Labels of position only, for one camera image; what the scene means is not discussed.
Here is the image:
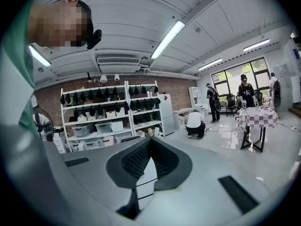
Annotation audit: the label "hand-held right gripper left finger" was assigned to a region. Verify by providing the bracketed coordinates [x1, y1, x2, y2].
[43, 137, 158, 221]

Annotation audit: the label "black framed window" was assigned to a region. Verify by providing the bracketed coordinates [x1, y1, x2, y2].
[211, 57, 271, 99]

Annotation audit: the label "black head camera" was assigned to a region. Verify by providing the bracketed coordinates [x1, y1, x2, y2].
[86, 29, 103, 50]

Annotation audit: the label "wooden top counter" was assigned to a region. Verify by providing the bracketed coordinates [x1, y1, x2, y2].
[172, 107, 196, 130]

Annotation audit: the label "ceiling tube light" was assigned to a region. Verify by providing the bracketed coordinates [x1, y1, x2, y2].
[198, 57, 223, 71]
[243, 38, 270, 52]
[29, 43, 52, 68]
[150, 20, 186, 60]

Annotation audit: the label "person's head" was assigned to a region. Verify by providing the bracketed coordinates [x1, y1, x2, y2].
[27, 0, 94, 48]

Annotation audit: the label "narrow white shelving unit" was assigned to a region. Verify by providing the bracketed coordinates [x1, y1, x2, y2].
[126, 80, 165, 138]

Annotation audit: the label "wide white shelving unit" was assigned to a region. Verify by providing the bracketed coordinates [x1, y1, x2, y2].
[60, 81, 133, 153]

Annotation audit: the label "tall white bookcase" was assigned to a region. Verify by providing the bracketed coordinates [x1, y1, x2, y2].
[188, 86, 203, 108]

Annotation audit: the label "person's green shirt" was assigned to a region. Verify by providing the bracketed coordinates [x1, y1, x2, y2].
[0, 0, 36, 137]

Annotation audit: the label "black standing fan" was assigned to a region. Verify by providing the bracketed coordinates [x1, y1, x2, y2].
[32, 107, 55, 142]

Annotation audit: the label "ceiling air conditioner unit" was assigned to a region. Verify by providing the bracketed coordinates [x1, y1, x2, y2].
[96, 55, 142, 74]

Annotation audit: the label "group of white storage bins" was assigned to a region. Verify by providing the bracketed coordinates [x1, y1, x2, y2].
[70, 107, 126, 151]

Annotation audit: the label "white refrigerator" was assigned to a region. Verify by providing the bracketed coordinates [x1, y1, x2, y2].
[157, 93, 176, 137]

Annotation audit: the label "white drawer cabinet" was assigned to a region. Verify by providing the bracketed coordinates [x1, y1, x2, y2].
[52, 135, 68, 154]

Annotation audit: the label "checkered cloth table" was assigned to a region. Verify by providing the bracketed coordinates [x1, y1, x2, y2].
[237, 106, 279, 153]

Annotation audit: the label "black office chair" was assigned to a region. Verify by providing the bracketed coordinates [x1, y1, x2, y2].
[253, 89, 264, 107]
[225, 95, 237, 117]

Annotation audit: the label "rows of black caps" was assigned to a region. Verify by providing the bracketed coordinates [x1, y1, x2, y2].
[60, 85, 162, 125]

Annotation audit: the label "black head strap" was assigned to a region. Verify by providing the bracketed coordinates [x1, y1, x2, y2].
[59, 0, 94, 32]

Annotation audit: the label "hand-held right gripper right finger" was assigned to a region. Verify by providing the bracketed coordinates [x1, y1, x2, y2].
[150, 137, 273, 226]

